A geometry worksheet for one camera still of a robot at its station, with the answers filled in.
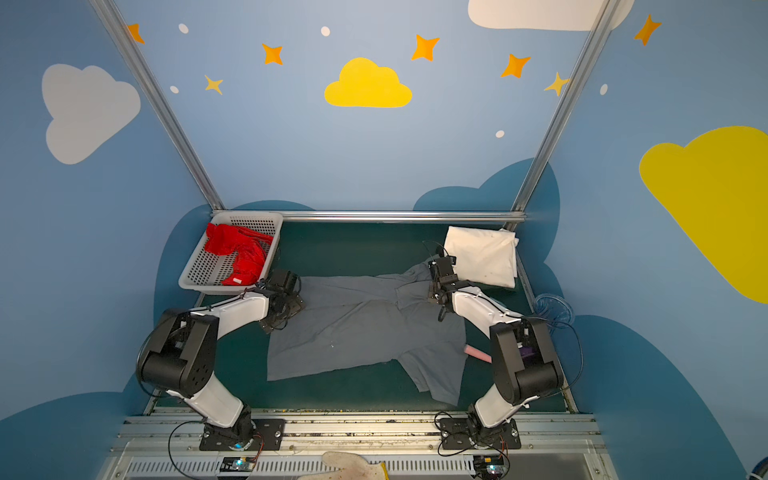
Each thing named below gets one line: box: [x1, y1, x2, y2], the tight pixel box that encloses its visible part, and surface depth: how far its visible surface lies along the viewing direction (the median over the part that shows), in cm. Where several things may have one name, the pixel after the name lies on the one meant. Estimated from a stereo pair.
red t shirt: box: [204, 223, 274, 286], surface depth 106 cm
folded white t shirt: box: [444, 226, 519, 289], surface depth 106 cm
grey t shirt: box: [267, 263, 468, 407], surface depth 93 cm
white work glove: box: [299, 451, 389, 480], surface depth 71 cm
